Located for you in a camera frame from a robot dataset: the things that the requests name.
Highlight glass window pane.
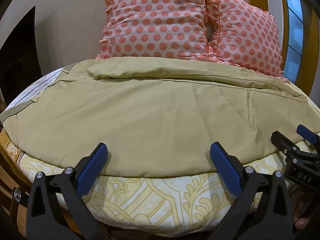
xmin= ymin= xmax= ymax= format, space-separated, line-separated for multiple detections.
xmin=280 ymin=0 xmax=304 ymax=85

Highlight person's right hand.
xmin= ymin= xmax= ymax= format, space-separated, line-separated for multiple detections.
xmin=292 ymin=197 xmax=312 ymax=230

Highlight yellow patterned bed sheet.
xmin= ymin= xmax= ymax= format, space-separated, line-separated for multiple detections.
xmin=0 ymin=64 xmax=320 ymax=233

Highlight pink polka dot pillow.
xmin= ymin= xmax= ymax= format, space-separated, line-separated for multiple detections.
xmin=206 ymin=0 xmax=288 ymax=83
xmin=95 ymin=0 xmax=220 ymax=62

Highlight olive green blanket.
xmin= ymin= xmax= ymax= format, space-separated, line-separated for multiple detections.
xmin=0 ymin=57 xmax=320 ymax=178

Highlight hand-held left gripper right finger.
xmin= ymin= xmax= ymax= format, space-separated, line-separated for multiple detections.
xmin=207 ymin=142 xmax=294 ymax=240

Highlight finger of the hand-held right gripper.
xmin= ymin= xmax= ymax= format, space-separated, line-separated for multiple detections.
xmin=296 ymin=124 xmax=320 ymax=153
xmin=271 ymin=130 xmax=311 ymax=160

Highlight dark wooden cabinet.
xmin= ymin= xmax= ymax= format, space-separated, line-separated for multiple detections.
xmin=0 ymin=5 xmax=43 ymax=107

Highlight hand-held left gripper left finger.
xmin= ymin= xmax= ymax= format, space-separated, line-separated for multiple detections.
xmin=26 ymin=142 xmax=111 ymax=240

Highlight wooden bed frame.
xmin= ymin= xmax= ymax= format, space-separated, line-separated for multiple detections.
xmin=0 ymin=127 xmax=83 ymax=240

